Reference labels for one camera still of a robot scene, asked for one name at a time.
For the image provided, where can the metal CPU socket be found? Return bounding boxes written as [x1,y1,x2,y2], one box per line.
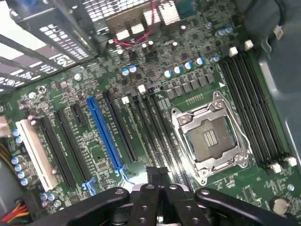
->
[166,90,253,186]

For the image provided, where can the long black expansion slot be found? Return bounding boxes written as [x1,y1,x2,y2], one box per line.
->
[38,115,76,189]
[102,90,139,163]

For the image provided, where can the metal socket locking lever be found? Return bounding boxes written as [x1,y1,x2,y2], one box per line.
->
[231,110,253,165]

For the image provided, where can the black expansion slot blue clip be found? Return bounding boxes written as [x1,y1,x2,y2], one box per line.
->
[54,109,97,195]

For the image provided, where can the short black expansion slot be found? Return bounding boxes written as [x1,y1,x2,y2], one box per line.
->
[70,105,87,126]

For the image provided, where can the white expansion slot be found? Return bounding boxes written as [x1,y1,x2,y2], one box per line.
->
[15,119,58,193]

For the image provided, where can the grey power supply unit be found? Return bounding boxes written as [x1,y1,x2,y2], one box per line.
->
[0,160,30,214]

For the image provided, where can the black open PC case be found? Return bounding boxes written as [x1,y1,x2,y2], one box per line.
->
[0,0,301,226]

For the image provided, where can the white power connector plug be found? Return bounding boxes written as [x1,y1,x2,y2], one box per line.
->
[0,116,12,137]

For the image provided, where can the silver dual USB port block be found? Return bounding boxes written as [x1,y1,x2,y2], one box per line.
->
[105,16,145,40]

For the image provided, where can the silver striped port housing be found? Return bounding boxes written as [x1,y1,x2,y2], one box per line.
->
[143,4,181,28]

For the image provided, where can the coloured power wire bundle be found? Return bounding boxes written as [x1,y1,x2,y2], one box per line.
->
[6,202,31,224]

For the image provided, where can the yellow black power wires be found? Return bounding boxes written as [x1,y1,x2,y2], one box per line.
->
[0,138,14,163]

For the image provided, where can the red twisted wire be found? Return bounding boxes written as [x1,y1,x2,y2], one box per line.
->
[113,0,158,47]

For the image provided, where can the black wire white plug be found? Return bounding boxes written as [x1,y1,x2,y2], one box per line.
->
[272,0,301,40]

